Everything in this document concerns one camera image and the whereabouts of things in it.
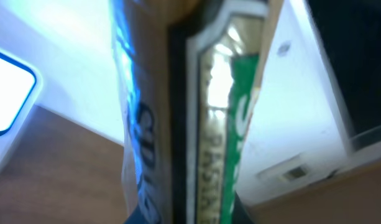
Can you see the white wall outlet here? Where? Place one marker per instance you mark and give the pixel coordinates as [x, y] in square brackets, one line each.
[288, 170]

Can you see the wall control panel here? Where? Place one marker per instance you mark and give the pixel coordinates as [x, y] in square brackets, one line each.
[345, 38]

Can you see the white barcode scanner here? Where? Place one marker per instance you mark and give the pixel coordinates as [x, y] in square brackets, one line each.
[20, 87]

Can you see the orange pasta package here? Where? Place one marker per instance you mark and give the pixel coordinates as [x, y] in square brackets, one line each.
[190, 74]

